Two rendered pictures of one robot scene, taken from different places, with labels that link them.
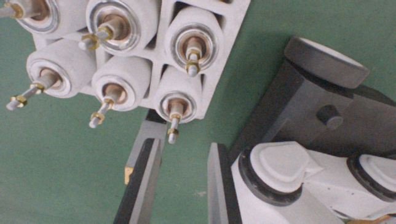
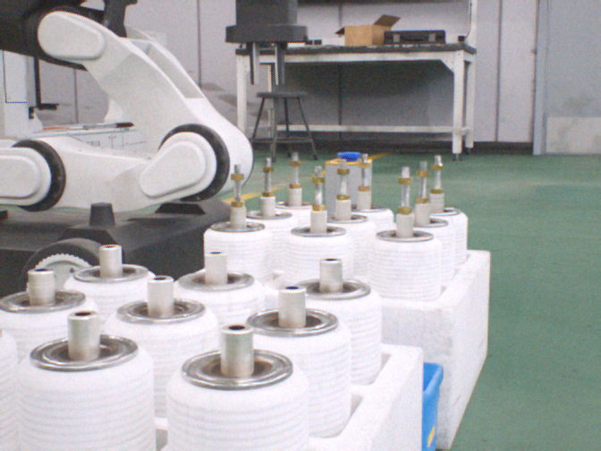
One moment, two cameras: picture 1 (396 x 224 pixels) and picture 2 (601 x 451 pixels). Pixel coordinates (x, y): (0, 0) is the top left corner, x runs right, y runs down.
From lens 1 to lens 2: 1.15 m
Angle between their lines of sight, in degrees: 43
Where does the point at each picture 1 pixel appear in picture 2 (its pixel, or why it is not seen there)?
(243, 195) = (227, 138)
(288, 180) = (181, 141)
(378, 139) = not seen: outside the picture
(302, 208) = (166, 123)
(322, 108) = (109, 223)
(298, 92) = (134, 247)
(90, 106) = (500, 324)
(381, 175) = (36, 165)
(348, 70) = (75, 242)
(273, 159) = (190, 165)
